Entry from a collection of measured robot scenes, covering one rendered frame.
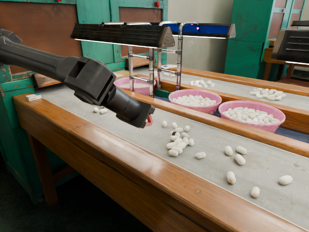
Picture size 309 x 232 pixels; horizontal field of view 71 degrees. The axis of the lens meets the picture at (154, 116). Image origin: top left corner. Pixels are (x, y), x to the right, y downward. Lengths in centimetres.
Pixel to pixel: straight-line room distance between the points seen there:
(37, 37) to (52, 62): 85
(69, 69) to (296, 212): 59
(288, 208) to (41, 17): 135
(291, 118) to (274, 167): 45
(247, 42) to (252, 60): 27
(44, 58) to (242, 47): 321
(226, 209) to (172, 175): 15
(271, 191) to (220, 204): 16
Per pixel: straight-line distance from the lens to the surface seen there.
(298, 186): 69
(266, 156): 77
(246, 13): 356
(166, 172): 59
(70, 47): 147
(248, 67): 356
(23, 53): 64
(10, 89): 136
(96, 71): 46
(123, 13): 172
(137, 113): 56
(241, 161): 69
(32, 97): 123
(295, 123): 114
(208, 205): 52
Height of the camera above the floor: 113
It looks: 24 degrees down
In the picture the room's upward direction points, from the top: straight up
